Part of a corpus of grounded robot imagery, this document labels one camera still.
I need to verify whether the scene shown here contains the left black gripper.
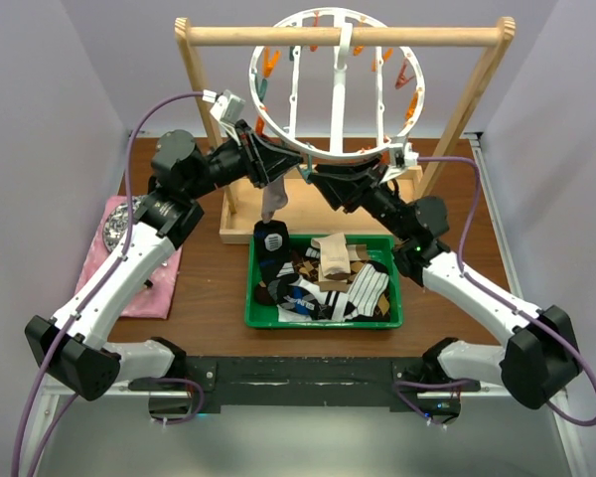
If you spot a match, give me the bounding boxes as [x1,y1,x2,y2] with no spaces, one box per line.
[186,119,303,200]

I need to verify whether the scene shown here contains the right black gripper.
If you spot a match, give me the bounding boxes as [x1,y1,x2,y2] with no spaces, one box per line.
[308,154,413,241]

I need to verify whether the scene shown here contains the grey sock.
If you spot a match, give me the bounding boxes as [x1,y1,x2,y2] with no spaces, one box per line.
[261,177,289,223]

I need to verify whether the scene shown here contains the wooden hanger rack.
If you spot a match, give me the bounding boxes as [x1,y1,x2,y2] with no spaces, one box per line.
[173,16,517,245]

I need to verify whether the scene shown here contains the green plastic bin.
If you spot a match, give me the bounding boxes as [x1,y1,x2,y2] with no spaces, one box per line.
[244,235,404,330]

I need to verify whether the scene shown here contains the white round clip hanger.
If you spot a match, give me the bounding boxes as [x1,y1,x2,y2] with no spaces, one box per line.
[249,7,426,163]

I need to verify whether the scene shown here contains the beige tan sock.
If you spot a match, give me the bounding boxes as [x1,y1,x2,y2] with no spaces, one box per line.
[311,233,369,292]

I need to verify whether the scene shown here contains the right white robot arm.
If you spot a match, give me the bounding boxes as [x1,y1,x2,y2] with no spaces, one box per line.
[307,159,581,409]

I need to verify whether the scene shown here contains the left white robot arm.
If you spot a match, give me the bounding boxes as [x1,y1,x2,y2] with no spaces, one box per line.
[25,120,302,401]

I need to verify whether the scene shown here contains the black blue sports sock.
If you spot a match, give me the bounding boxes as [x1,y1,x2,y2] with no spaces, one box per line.
[253,220,324,319]

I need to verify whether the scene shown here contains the white black striped sock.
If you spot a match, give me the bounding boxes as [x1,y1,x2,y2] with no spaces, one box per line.
[344,260,389,321]

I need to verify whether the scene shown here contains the blue patterned plate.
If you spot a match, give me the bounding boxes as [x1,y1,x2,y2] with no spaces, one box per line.
[101,196,128,252]

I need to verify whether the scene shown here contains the pink cloth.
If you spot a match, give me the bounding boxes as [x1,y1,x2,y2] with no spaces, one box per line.
[74,196,182,319]

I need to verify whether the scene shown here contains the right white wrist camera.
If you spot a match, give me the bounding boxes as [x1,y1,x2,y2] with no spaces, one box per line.
[382,142,419,182]

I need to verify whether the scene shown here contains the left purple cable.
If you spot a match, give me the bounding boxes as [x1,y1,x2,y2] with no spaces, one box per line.
[10,91,210,477]

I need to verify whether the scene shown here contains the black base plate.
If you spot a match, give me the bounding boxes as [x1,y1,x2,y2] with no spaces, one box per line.
[127,355,482,416]

